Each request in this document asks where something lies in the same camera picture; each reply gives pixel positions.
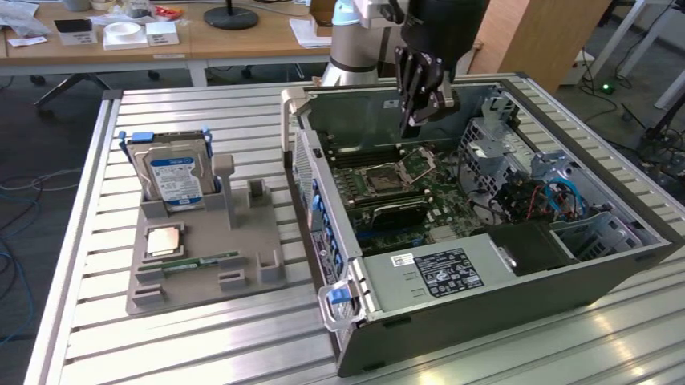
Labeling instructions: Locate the clear plastic bag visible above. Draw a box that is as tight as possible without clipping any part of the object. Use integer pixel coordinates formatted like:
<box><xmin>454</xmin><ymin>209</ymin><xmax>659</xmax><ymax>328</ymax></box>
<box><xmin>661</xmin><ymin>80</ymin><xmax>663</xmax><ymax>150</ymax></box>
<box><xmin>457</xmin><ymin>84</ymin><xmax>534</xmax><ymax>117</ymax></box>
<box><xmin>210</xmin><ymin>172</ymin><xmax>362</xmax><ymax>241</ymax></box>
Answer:
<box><xmin>0</xmin><ymin>0</ymin><xmax>54</xmax><ymax>37</ymax></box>

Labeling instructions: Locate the black tripod stand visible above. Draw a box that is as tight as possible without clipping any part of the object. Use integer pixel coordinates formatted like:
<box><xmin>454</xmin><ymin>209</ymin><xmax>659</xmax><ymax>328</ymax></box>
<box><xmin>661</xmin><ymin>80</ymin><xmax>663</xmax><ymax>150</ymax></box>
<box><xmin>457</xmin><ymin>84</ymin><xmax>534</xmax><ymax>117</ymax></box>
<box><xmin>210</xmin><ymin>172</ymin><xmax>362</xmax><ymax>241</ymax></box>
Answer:
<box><xmin>641</xmin><ymin>86</ymin><xmax>685</xmax><ymax>161</ymax></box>

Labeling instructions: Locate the blue floor cable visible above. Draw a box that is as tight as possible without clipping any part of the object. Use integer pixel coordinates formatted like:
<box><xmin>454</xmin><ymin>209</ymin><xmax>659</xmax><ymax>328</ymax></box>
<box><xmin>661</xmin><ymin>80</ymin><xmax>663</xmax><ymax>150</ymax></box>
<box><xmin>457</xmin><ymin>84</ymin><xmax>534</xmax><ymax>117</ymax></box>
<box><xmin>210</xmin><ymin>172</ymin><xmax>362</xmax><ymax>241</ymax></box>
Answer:
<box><xmin>0</xmin><ymin>192</ymin><xmax>42</xmax><ymax>346</ymax></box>

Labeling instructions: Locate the white labelled box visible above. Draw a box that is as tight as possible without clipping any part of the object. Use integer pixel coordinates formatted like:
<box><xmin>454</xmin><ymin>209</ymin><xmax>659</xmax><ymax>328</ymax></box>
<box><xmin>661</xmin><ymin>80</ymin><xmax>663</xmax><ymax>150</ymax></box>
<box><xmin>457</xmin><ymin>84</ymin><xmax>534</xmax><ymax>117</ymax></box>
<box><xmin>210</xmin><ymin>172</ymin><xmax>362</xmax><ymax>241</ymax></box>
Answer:
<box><xmin>143</xmin><ymin>22</ymin><xmax>179</xmax><ymax>47</ymax></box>

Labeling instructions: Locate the white paper stack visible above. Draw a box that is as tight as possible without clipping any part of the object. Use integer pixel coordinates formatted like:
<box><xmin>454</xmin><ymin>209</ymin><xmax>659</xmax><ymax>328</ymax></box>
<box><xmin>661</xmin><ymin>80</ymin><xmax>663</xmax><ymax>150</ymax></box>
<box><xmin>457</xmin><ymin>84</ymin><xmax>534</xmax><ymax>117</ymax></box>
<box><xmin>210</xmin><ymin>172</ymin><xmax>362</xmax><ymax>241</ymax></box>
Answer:
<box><xmin>289</xmin><ymin>18</ymin><xmax>334</xmax><ymax>49</ymax></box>

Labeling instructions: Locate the metal socket cover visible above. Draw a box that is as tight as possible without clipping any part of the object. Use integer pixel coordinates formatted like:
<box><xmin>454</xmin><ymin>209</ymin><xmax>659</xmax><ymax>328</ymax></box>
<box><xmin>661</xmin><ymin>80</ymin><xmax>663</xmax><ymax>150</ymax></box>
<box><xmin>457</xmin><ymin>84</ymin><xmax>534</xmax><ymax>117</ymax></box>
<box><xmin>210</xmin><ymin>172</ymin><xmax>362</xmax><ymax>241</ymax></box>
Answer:
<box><xmin>397</xmin><ymin>144</ymin><xmax>438</xmax><ymax>186</ymax></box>

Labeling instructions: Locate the wooden cabinet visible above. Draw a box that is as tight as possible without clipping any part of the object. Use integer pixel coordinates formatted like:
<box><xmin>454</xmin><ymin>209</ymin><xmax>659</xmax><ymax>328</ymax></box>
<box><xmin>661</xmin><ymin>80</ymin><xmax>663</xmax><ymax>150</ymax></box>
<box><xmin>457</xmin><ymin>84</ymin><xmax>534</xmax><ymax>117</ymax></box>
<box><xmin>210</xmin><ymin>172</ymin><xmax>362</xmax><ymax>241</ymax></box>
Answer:
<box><xmin>470</xmin><ymin>0</ymin><xmax>614</xmax><ymax>94</ymax></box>

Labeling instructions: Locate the wooden desk white frame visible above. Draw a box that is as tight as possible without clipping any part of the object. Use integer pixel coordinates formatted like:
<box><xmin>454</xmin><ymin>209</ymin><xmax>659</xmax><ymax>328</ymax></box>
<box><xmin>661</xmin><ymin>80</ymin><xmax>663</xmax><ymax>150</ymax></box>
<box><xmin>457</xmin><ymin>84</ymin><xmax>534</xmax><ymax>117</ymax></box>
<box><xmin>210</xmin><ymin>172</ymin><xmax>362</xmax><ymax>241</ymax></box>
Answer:
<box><xmin>190</xmin><ymin>0</ymin><xmax>485</xmax><ymax>87</ymax></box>
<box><xmin>0</xmin><ymin>0</ymin><xmax>193</xmax><ymax>77</ymax></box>

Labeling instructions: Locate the silver CPU chip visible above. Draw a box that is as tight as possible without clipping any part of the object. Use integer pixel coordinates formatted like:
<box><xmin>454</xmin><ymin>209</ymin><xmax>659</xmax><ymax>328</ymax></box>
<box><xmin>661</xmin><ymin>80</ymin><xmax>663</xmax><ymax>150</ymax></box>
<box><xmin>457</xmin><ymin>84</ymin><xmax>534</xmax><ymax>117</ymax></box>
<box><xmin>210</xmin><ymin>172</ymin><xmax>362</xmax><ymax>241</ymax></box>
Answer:
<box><xmin>143</xmin><ymin>225</ymin><xmax>186</xmax><ymax>258</ymax></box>

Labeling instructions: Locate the black graphics card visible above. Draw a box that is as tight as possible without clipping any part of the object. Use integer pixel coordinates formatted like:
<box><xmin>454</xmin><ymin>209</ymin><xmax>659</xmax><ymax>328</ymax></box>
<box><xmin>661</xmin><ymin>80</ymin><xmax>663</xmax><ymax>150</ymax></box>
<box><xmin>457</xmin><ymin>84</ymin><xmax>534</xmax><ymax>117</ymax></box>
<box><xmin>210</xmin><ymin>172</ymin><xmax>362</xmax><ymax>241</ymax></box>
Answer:
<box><xmin>369</xmin><ymin>199</ymin><xmax>430</xmax><ymax>233</ymax></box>

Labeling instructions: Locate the black chair base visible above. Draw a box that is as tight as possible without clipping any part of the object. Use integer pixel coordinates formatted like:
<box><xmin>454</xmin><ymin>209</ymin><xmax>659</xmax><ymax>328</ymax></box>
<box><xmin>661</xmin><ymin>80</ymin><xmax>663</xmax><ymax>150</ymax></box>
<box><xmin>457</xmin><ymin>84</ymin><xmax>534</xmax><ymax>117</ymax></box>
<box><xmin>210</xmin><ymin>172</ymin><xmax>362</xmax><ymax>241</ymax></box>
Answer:
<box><xmin>32</xmin><ymin>71</ymin><xmax>162</xmax><ymax>118</ymax></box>

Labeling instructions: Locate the green motherboard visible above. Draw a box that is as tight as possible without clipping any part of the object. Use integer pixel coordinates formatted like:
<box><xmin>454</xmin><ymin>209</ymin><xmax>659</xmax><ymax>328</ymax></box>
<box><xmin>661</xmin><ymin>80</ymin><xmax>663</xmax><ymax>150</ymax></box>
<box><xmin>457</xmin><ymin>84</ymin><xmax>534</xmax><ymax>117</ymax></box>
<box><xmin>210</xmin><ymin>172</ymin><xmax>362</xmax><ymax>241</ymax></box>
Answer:
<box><xmin>319</xmin><ymin>134</ymin><xmax>505</xmax><ymax>257</ymax></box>

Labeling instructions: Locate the white floor box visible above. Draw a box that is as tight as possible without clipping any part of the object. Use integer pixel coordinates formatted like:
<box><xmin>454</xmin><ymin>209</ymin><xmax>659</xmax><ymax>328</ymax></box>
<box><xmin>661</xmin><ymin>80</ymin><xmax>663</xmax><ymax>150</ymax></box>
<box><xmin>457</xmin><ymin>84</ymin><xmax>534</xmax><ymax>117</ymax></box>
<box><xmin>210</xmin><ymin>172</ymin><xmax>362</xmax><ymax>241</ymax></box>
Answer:
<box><xmin>560</xmin><ymin>50</ymin><xmax>596</xmax><ymax>87</ymax></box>

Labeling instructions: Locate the red wire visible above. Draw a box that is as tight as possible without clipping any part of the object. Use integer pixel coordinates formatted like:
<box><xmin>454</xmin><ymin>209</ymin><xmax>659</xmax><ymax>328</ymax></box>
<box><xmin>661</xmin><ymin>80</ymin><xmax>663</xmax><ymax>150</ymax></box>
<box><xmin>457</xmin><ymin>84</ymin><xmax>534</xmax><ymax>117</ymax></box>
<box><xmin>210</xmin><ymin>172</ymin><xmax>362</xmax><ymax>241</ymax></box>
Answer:
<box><xmin>526</xmin><ymin>187</ymin><xmax>545</xmax><ymax>221</ymax></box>

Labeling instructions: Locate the black round lamp base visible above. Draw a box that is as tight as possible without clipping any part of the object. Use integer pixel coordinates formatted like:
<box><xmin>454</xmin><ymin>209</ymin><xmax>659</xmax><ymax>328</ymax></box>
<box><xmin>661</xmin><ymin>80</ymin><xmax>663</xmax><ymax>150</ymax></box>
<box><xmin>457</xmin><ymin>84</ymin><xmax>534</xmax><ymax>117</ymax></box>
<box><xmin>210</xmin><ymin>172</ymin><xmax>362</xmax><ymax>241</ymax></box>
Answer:
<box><xmin>202</xmin><ymin>0</ymin><xmax>262</xmax><ymax>31</ymax></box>

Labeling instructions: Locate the green RAM stick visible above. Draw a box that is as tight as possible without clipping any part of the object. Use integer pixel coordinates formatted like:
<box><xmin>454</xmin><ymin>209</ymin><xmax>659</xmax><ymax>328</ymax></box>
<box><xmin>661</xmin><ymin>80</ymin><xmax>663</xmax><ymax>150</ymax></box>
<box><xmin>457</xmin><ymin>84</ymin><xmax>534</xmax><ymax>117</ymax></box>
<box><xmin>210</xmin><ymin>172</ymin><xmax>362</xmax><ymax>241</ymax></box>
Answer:
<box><xmin>138</xmin><ymin>250</ymin><xmax>241</xmax><ymax>274</ymax></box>

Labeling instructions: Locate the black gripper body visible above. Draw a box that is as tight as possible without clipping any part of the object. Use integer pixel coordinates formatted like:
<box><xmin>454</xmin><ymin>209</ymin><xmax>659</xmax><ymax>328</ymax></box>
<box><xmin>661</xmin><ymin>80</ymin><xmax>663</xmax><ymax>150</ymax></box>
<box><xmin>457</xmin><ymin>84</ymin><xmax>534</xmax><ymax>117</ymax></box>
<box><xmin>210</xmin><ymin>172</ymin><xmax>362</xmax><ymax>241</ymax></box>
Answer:
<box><xmin>398</xmin><ymin>0</ymin><xmax>492</xmax><ymax>78</ymax></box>

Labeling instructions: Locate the blue wire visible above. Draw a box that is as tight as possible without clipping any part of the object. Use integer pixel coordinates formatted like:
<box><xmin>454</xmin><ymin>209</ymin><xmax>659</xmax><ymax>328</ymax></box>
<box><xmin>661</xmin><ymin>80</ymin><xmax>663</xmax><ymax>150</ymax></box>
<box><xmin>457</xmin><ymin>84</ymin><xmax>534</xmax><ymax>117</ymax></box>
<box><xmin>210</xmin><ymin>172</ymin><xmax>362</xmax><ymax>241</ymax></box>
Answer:
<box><xmin>537</xmin><ymin>176</ymin><xmax>590</xmax><ymax>221</ymax></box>

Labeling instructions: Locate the open grey PC case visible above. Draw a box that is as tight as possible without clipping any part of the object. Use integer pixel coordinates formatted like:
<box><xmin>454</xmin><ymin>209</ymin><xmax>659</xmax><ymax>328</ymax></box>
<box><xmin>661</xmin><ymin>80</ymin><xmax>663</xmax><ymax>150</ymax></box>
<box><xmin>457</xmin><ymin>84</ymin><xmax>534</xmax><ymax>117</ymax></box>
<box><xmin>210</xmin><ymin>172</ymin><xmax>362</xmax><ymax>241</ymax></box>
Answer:
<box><xmin>281</xmin><ymin>71</ymin><xmax>677</xmax><ymax>379</ymax></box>

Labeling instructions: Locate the metal drive bay bracket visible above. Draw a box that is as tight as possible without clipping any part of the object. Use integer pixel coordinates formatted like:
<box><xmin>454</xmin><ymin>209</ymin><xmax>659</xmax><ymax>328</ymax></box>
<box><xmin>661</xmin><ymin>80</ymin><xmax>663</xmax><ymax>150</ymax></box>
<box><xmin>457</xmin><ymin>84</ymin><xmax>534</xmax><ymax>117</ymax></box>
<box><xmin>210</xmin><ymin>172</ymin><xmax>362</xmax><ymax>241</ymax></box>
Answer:
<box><xmin>549</xmin><ymin>211</ymin><xmax>645</xmax><ymax>262</ymax></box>

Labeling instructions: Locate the CPU socket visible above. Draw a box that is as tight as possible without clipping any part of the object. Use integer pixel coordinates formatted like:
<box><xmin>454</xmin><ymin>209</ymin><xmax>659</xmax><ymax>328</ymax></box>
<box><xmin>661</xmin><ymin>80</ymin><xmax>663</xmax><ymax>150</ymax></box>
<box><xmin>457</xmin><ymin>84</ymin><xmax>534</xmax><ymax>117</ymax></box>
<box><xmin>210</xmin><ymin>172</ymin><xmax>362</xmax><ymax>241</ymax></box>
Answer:
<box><xmin>359</xmin><ymin>163</ymin><xmax>417</xmax><ymax>198</ymax></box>

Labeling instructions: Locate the grey parts rack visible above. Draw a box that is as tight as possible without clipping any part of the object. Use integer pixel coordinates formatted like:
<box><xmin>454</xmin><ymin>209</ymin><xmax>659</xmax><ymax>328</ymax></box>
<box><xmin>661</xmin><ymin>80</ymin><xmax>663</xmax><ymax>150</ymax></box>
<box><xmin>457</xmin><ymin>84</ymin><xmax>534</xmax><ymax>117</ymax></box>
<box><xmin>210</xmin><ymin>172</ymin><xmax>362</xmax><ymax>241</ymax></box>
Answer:
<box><xmin>126</xmin><ymin>154</ymin><xmax>286</xmax><ymax>318</ymax></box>

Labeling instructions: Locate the white flat box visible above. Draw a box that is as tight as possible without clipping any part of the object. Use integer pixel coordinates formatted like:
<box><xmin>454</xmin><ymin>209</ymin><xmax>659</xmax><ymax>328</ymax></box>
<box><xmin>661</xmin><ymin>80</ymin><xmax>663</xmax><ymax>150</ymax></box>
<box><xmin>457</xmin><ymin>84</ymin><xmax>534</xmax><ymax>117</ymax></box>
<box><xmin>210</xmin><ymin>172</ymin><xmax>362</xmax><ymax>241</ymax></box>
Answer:
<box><xmin>100</xmin><ymin>30</ymin><xmax>151</xmax><ymax>51</ymax></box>

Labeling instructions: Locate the hard disk blue label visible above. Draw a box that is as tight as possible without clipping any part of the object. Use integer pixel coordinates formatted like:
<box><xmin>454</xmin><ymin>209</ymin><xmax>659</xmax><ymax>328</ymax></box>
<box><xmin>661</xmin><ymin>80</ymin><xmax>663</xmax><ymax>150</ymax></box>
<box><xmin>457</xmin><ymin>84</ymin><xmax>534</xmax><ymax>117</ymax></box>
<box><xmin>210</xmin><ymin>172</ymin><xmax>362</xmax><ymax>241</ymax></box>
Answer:
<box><xmin>116</xmin><ymin>127</ymin><xmax>217</xmax><ymax>213</ymax></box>

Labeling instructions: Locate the metal disk bay cage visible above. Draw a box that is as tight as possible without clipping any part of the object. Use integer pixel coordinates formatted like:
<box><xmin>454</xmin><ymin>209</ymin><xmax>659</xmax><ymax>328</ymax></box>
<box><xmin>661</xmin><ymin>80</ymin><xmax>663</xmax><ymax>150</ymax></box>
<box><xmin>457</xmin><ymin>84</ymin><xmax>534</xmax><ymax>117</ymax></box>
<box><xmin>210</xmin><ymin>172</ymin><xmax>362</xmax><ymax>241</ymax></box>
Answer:
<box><xmin>458</xmin><ymin>92</ymin><xmax>540</xmax><ymax>193</ymax></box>

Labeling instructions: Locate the brown cardboard box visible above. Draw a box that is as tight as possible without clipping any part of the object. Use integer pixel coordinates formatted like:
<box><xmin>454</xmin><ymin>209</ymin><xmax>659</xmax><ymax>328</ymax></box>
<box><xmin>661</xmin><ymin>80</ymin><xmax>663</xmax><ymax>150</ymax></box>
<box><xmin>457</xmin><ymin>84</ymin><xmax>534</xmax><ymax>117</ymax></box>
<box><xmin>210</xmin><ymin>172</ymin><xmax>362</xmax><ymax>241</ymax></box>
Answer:
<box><xmin>309</xmin><ymin>0</ymin><xmax>338</xmax><ymax>27</ymax></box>

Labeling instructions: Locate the white box black top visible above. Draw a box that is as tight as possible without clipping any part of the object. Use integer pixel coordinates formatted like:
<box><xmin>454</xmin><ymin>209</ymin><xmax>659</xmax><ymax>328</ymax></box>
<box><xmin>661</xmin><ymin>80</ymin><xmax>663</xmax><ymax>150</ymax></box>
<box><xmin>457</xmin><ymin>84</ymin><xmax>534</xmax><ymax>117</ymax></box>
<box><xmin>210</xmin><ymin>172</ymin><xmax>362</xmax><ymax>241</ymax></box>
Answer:
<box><xmin>52</xmin><ymin>18</ymin><xmax>99</xmax><ymax>47</ymax></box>

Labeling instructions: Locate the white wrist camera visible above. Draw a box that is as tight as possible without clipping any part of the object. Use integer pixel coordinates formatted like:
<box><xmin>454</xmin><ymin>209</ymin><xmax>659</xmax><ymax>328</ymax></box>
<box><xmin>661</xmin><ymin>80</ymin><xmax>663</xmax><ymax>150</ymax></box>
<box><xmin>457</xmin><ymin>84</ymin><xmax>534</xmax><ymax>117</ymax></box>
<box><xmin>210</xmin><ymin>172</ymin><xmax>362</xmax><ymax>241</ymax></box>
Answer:
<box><xmin>355</xmin><ymin>0</ymin><xmax>409</xmax><ymax>30</ymax></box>

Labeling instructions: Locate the white table frame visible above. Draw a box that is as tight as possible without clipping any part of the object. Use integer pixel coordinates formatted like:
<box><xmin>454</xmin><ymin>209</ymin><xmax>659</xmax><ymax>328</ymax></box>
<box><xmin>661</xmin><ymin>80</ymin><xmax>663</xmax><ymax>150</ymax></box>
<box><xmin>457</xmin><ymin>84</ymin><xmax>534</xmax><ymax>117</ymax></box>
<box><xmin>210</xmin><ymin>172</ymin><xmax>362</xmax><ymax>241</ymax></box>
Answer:
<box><xmin>582</xmin><ymin>0</ymin><xmax>685</xmax><ymax>109</ymax></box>

